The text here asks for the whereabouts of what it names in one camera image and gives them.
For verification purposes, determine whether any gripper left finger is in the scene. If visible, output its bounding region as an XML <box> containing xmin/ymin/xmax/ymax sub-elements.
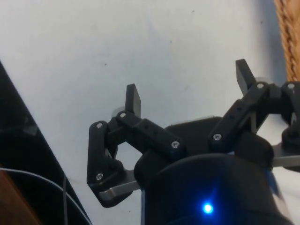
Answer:
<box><xmin>86</xmin><ymin>83</ymin><xmax>188</xmax><ymax>208</ymax></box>

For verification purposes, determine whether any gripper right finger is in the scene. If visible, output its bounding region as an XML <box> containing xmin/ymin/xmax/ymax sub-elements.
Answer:
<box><xmin>208</xmin><ymin>59</ymin><xmax>300</xmax><ymax>156</ymax></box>

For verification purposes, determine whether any wicker basket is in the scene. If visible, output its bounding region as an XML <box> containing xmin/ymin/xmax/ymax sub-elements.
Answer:
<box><xmin>273</xmin><ymin>0</ymin><xmax>300</xmax><ymax>82</ymax></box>

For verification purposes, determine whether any thin grey cable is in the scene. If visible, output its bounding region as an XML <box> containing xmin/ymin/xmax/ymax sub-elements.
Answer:
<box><xmin>63</xmin><ymin>177</ymin><xmax>69</xmax><ymax>225</ymax></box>

